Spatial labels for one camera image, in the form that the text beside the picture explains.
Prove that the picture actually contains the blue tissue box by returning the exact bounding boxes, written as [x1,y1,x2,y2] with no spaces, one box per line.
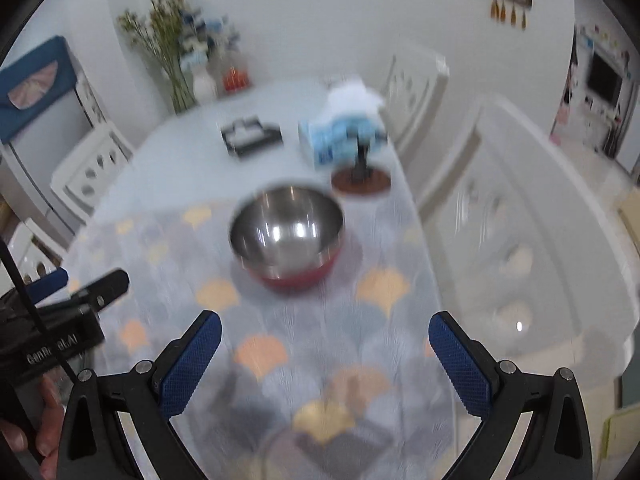
[298,112,390,168]

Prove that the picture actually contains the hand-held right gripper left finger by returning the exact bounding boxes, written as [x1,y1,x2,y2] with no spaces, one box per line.
[57,310,223,480]

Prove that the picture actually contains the black television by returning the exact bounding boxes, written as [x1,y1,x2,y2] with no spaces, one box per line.
[586,52,624,102]

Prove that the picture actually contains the glass vase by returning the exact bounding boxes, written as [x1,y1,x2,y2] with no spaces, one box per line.
[167,67,197,113]

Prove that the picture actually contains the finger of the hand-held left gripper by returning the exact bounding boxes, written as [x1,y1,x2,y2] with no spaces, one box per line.
[70,269,131,312]
[27,267,70,306]

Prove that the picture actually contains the fan-patterned table mat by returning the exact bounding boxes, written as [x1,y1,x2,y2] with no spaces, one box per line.
[60,195,461,480]

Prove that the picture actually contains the black stand with wooden base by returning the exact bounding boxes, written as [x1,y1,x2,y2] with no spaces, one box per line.
[331,130,392,196]

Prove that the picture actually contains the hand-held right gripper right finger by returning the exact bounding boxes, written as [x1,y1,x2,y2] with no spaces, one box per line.
[428,311,600,480]

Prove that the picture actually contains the person's left hand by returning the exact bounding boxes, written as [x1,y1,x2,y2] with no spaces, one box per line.
[0,377,68,480]

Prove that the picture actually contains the white ceramic vase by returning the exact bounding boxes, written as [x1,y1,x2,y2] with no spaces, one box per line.
[192,67,218,101]

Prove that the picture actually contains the hanging orange ornaments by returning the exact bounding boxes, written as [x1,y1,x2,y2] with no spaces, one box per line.
[489,0,528,30]

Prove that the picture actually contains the blue and white artificial flowers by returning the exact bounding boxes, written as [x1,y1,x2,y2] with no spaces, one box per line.
[180,7,241,68]

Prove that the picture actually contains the yellow-green dried flowers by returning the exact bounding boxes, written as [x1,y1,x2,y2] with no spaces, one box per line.
[117,0,186,76]

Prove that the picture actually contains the red lidded teacup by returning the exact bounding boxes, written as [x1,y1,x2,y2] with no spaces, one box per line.
[222,66,251,92]

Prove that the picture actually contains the red steel bowl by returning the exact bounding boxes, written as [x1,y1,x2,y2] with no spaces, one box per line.
[229,185,347,295]

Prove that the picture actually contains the black napkin holder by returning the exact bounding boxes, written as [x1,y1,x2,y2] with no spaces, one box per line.
[221,116,283,161]

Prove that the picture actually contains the white tissue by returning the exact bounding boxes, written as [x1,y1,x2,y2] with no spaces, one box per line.
[324,74,387,118]

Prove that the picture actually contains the white carved chair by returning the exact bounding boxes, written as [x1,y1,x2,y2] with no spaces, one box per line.
[415,95,640,376]
[50,124,136,221]
[380,52,449,148]
[0,217,71,286]

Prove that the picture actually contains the black cable tie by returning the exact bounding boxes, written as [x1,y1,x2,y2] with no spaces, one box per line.
[0,240,77,382]

